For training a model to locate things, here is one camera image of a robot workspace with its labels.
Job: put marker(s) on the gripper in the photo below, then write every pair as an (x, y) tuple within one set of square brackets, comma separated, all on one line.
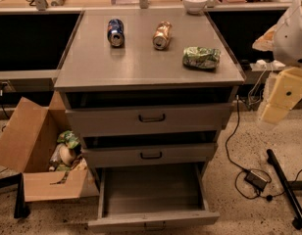
[(292, 38)]

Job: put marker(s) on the grey bottom drawer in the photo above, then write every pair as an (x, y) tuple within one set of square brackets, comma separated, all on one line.
[(151, 198)]

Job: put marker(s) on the grey drawer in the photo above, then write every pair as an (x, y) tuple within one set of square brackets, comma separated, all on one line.
[(151, 198), (112, 113), (150, 149)]

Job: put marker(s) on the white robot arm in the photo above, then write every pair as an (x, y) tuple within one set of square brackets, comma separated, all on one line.
[(285, 40)]

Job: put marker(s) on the grey top drawer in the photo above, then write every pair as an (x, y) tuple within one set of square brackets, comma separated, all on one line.
[(112, 113)]

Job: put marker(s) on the grey drawer cabinet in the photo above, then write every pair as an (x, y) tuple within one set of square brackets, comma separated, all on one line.
[(93, 64)]

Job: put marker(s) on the grey middle drawer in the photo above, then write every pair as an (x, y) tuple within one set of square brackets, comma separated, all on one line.
[(150, 149)]

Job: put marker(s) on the white power strip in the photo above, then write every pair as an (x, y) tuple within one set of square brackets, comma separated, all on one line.
[(262, 64)]

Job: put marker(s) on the green chip bag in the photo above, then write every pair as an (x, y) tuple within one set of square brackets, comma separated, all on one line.
[(201, 58)]

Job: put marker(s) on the black power adapter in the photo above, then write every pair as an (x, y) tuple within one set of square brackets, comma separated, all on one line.
[(255, 180)]

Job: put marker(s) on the white bowl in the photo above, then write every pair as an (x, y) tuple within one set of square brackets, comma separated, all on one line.
[(194, 6)]

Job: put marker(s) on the black stand leg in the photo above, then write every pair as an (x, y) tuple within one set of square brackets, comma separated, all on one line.
[(289, 188)]

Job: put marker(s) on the orange soda can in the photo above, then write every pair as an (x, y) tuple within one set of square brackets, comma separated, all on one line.
[(162, 36)]

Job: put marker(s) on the blue soda can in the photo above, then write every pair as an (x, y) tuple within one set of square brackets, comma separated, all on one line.
[(115, 32)]

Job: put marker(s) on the green bag in box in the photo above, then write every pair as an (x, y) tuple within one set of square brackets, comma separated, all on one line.
[(69, 139)]

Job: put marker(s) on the white cup in box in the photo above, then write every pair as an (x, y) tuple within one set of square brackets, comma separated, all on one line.
[(67, 155)]

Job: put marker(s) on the cardboard box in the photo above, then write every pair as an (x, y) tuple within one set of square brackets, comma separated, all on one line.
[(26, 145)]

